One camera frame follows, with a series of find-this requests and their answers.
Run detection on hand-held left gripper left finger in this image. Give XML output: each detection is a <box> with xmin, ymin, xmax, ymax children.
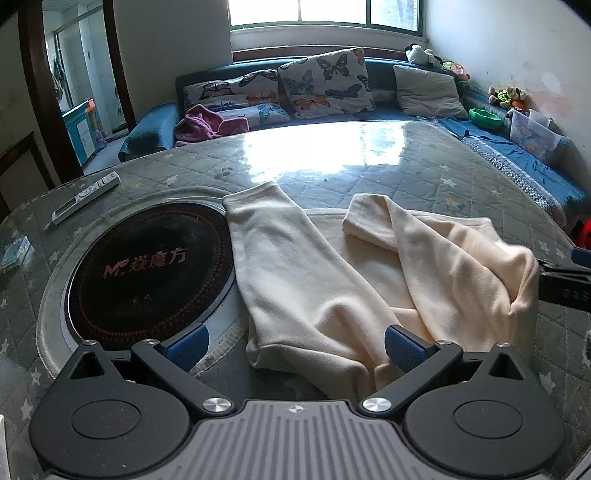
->
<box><xmin>54</xmin><ymin>323</ymin><xmax>235</xmax><ymax>415</ymax></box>

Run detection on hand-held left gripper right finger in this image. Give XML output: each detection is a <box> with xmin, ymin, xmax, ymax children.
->
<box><xmin>358</xmin><ymin>323</ymin><xmax>542</xmax><ymax>415</ymax></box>

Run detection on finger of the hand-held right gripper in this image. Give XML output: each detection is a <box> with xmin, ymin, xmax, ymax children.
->
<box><xmin>537</xmin><ymin>247</ymin><xmax>591</xmax><ymax>306</ymax></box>

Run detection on cream pants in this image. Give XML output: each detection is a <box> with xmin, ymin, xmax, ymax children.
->
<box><xmin>222</xmin><ymin>181</ymin><xmax>541</xmax><ymax>401</ymax></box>

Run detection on red plastic stool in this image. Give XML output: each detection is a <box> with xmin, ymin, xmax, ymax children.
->
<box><xmin>570</xmin><ymin>217</ymin><xmax>591</xmax><ymax>252</ymax></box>

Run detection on black round induction cooktop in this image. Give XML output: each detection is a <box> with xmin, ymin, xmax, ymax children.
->
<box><xmin>62</xmin><ymin>202</ymin><xmax>238</xmax><ymax>363</ymax></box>

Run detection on blue cloth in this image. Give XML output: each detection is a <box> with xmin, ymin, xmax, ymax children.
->
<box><xmin>436</xmin><ymin>115</ymin><xmax>587</xmax><ymax>210</ymax></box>

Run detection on grey quilted star table cover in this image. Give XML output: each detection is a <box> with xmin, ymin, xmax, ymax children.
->
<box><xmin>0</xmin><ymin>117</ymin><xmax>591</xmax><ymax>480</ymax></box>

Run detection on clear plastic storage box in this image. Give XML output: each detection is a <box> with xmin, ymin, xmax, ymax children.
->
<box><xmin>510</xmin><ymin>109</ymin><xmax>566</xmax><ymax>158</ymax></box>

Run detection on silver remote control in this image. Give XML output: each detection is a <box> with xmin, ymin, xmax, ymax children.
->
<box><xmin>52</xmin><ymin>171</ymin><xmax>121</xmax><ymax>225</ymax></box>

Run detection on green bowl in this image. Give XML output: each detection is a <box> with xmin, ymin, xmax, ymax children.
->
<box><xmin>468</xmin><ymin>107</ymin><xmax>503</xmax><ymax>130</ymax></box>

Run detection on green brown plush toy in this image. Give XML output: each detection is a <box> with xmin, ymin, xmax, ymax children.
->
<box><xmin>488</xmin><ymin>86</ymin><xmax>529</xmax><ymax>112</ymax></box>

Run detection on small blue card packet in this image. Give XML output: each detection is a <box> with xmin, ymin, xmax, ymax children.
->
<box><xmin>0</xmin><ymin>237</ymin><xmax>32</xmax><ymax>272</ymax></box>

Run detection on pink garment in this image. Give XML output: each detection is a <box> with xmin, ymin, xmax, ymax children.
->
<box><xmin>174</xmin><ymin>104</ymin><xmax>250</xmax><ymax>148</ymax></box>

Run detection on blue sofa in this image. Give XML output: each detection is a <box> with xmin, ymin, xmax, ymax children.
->
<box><xmin>117</xmin><ymin>46</ymin><xmax>588</xmax><ymax>224</ymax></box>

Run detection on grey pillow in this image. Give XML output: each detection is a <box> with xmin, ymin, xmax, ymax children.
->
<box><xmin>393</xmin><ymin>65</ymin><xmax>469</xmax><ymax>120</ymax></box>

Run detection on colourful plush toy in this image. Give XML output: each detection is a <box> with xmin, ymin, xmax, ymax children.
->
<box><xmin>441</xmin><ymin>58</ymin><xmax>470</xmax><ymax>82</ymax></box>

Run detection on flat butterfly print pillow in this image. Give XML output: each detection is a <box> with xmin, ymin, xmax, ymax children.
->
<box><xmin>215</xmin><ymin>102</ymin><xmax>291</xmax><ymax>134</ymax></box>

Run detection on dark wooden shelf cabinet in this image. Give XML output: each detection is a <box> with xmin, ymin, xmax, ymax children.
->
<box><xmin>0</xmin><ymin>131</ymin><xmax>61</xmax><ymax>214</ymax></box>

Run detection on long butterfly print pillow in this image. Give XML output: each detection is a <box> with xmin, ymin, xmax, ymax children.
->
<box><xmin>182</xmin><ymin>69</ymin><xmax>282</xmax><ymax>112</ymax></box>

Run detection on panda plush toy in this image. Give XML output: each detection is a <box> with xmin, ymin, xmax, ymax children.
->
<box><xmin>405</xmin><ymin>44</ymin><xmax>444</xmax><ymax>65</ymax></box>

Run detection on large butterfly print pillow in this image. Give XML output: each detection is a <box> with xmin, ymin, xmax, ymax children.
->
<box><xmin>278</xmin><ymin>47</ymin><xmax>376</xmax><ymax>120</ymax></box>

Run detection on window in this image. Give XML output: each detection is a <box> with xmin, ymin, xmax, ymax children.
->
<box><xmin>229</xmin><ymin>0</ymin><xmax>428</xmax><ymax>37</ymax></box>

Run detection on dark wooden door frame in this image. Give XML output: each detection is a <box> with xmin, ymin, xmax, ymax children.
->
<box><xmin>18</xmin><ymin>0</ymin><xmax>137</xmax><ymax>176</ymax></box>

